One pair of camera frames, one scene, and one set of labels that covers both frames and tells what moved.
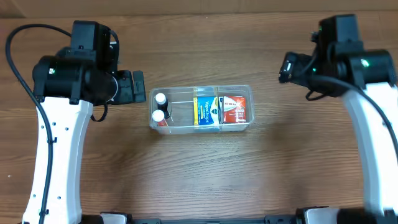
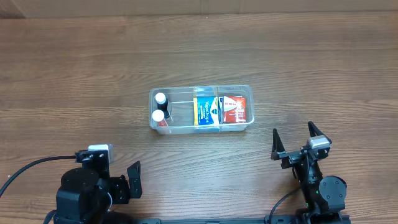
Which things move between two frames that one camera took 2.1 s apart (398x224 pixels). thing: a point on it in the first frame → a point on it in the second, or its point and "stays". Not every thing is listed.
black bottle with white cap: [162, 104] stays
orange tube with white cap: [158, 116] stays
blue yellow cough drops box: [206, 111] stays
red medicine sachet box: [234, 109] stays
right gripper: [286, 70] → [298, 153]
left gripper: [138, 86] → [123, 189]
